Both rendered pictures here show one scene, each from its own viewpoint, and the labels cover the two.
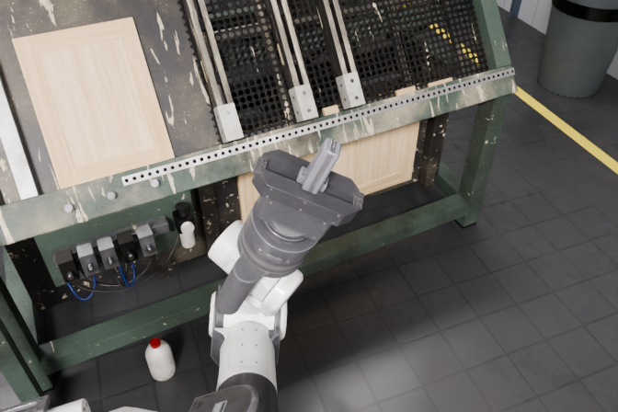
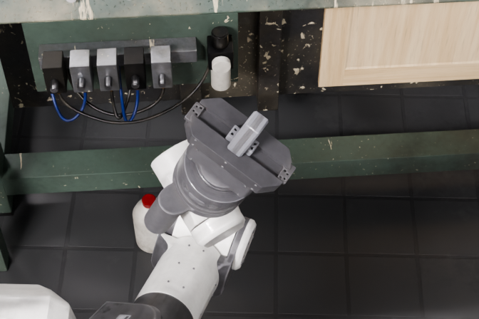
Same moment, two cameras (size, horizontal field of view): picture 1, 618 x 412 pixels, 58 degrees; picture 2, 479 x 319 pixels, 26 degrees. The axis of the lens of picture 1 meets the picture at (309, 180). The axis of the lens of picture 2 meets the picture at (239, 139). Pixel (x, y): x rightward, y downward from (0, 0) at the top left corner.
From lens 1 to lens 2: 0.55 m
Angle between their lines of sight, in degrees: 20
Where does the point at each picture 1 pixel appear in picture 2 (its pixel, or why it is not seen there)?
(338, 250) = (455, 152)
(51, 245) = (40, 38)
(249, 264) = (177, 194)
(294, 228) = (219, 179)
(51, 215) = (49, 1)
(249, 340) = (189, 260)
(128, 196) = (152, 0)
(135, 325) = (130, 167)
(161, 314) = not seen: hidden behind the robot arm
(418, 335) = not seen: outside the picture
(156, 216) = (184, 36)
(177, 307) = not seen: hidden behind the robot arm
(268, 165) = (204, 113)
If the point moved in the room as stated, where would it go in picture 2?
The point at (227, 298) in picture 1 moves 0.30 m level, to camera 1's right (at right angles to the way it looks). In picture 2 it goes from (152, 218) to (394, 304)
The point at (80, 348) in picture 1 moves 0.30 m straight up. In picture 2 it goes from (53, 174) to (37, 105)
